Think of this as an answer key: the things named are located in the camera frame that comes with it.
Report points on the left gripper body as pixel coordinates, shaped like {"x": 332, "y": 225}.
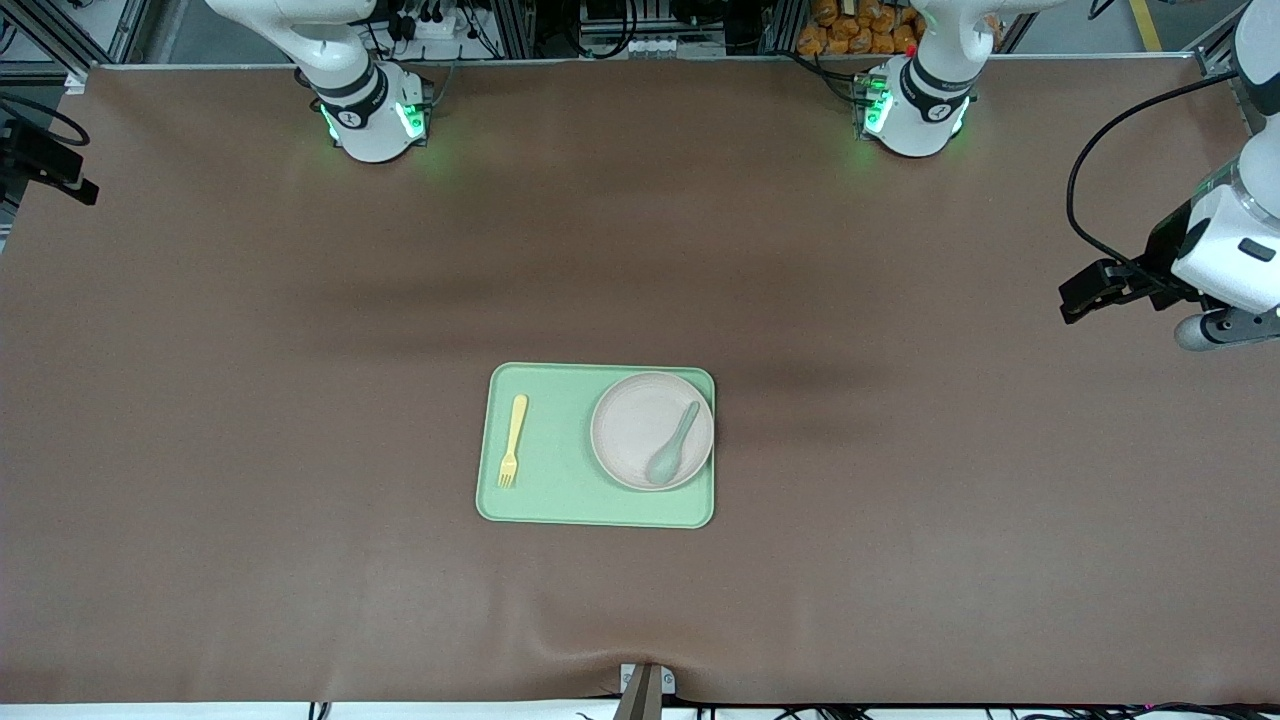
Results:
{"x": 1162, "y": 249}

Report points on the aluminium frame post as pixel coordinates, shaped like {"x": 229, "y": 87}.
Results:
{"x": 1215, "y": 55}
{"x": 90, "y": 45}

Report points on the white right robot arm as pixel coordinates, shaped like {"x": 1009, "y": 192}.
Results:
{"x": 360, "y": 100}

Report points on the round beige plate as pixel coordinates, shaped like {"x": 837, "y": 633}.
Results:
{"x": 630, "y": 430}

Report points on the white connector strip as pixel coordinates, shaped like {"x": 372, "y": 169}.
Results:
{"x": 670, "y": 46}

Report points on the light green rectangular tray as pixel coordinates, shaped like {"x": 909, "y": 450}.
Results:
{"x": 560, "y": 490}

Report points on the white power strip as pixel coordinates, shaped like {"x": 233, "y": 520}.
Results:
{"x": 430, "y": 27}

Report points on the pile of orange packets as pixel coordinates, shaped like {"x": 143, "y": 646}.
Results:
{"x": 850, "y": 25}

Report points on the pale green spoon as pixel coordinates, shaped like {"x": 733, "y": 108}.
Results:
{"x": 663, "y": 465}

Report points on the yellow plastic fork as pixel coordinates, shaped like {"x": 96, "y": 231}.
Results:
{"x": 515, "y": 430}

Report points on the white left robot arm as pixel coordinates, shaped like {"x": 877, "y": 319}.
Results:
{"x": 930, "y": 100}

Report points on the metal table clamp bracket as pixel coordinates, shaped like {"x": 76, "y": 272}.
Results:
{"x": 647, "y": 690}

